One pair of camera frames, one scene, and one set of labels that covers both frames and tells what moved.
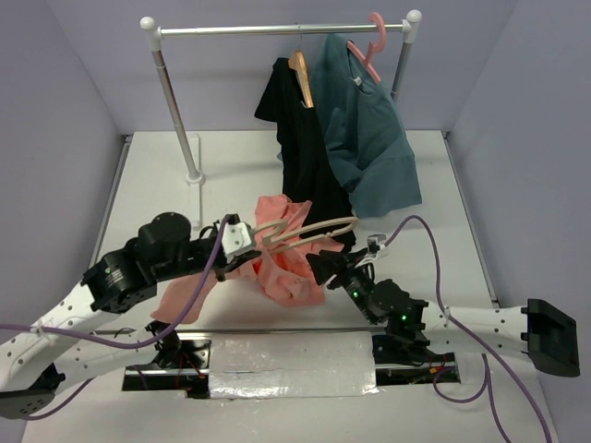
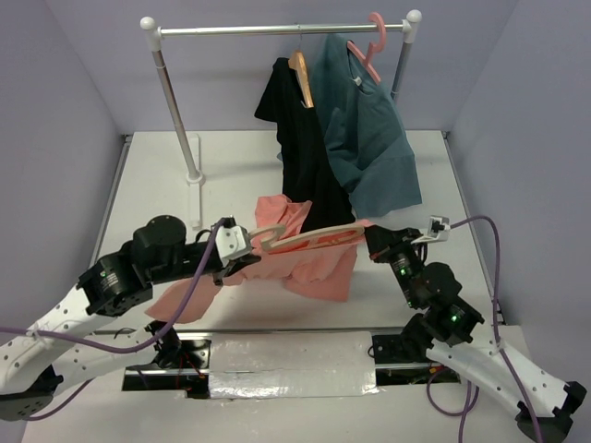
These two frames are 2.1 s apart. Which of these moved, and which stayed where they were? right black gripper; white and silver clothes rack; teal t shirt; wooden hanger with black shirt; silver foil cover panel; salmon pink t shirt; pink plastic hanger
Moved: right black gripper; salmon pink t shirt
Stayed: silver foil cover panel; teal t shirt; white and silver clothes rack; pink plastic hanger; wooden hanger with black shirt
